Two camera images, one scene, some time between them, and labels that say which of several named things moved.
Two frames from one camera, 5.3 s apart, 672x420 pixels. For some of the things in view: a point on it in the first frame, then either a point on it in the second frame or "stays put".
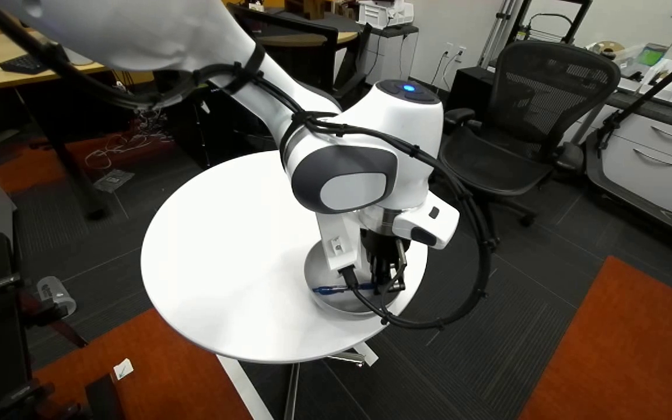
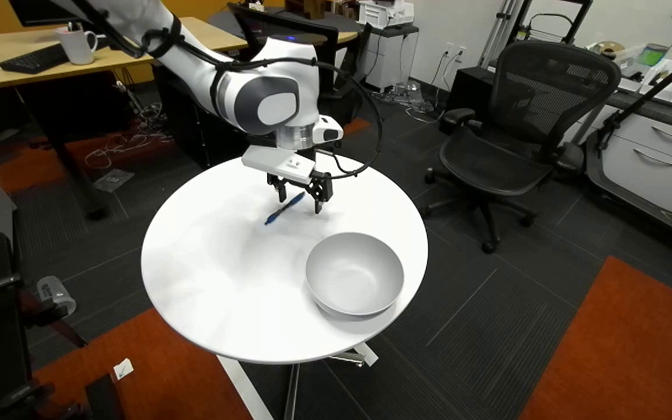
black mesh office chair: x=522 y=143 stays put
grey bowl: x=330 y=287 stays put
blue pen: x=328 y=289 → x=285 y=206
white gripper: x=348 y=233 → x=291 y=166
